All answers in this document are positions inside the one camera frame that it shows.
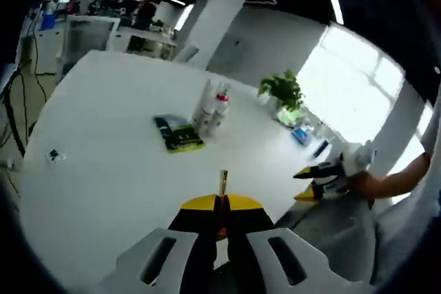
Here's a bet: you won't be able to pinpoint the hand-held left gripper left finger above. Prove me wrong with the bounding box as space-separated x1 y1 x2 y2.
92 195 221 294

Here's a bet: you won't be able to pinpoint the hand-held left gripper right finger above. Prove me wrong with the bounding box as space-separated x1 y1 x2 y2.
225 193 371 294

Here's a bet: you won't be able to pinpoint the gold foil skincare sachet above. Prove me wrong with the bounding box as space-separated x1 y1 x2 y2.
216 169 231 240

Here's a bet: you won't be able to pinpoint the green black skincare packet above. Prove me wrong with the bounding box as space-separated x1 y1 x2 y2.
153 114 207 154

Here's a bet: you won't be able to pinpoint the red label white skincare tube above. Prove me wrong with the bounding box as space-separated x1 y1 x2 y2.
210 109 227 137

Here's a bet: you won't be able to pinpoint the clear blue print skincare sachet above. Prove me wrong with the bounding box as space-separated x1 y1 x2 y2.
45 148 67 165

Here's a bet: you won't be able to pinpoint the person's right hand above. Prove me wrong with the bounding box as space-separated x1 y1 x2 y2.
347 171 391 202

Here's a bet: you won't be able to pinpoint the black phone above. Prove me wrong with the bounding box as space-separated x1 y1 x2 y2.
312 138 331 158

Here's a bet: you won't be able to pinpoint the grey mesh office chair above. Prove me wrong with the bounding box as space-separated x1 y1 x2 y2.
275 197 380 284

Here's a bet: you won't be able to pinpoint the blue tissue pack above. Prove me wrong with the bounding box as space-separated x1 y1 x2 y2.
291 126 314 146

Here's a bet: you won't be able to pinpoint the green white plastic bag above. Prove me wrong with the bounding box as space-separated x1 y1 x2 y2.
274 107 305 127

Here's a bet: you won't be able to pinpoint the potted green plant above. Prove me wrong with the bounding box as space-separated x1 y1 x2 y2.
257 69 307 113

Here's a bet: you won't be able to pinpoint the white square pillar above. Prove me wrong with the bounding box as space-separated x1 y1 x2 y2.
174 0 252 71

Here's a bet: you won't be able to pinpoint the white panel desk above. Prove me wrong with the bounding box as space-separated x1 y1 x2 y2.
65 14 121 64

